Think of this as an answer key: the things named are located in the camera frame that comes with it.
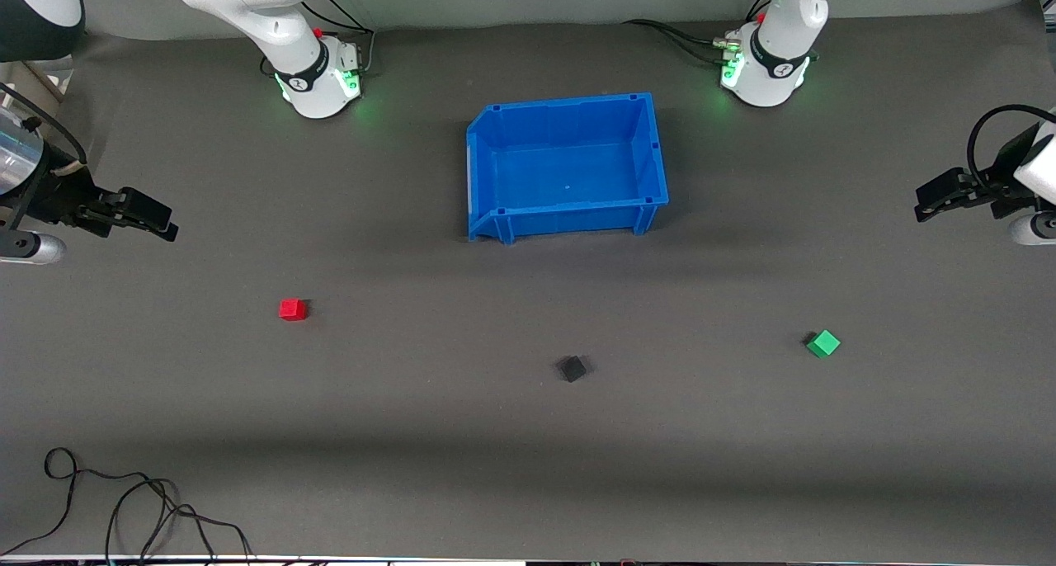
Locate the beige plastic box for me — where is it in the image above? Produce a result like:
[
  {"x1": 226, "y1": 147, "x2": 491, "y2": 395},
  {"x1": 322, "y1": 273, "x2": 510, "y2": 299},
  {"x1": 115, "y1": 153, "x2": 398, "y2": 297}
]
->
[{"x1": 0, "y1": 58, "x2": 75, "y2": 105}]

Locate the blue plastic storage bin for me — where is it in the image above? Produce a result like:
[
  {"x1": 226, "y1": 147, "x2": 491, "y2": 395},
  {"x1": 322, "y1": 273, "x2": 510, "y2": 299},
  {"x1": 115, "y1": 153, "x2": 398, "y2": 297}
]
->
[{"x1": 466, "y1": 92, "x2": 670, "y2": 244}]

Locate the black right arm base cable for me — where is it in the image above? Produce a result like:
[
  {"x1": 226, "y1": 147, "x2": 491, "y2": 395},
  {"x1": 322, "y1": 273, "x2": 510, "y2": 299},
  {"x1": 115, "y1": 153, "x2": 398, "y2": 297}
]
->
[{"x1": 261, "y1": 0, "x2": 377, "y2": 78}]

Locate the black arm base cable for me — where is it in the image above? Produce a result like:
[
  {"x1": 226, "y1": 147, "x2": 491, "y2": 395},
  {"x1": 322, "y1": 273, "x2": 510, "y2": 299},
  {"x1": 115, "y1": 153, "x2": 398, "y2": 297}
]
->
[
  {"x1": 623, "y1": 0, "x2": 772, "y2": 65},
  {"x1": 261, "y1": 0, "x2": 377, "y2": 78}
]

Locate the thin black loose cable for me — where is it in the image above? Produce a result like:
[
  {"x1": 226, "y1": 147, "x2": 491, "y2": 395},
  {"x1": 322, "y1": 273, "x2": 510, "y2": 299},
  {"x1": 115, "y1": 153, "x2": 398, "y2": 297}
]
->
[{"x1": 0, "y1": 447, "x2": 255, "y2": 564}]

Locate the black left arm base cable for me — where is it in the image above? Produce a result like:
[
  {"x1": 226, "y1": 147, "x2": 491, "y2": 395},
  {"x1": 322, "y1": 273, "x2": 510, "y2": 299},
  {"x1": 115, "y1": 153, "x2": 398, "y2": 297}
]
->
[{"x1": 623, "y1": 0, "x2": 772, "y2": 65}]

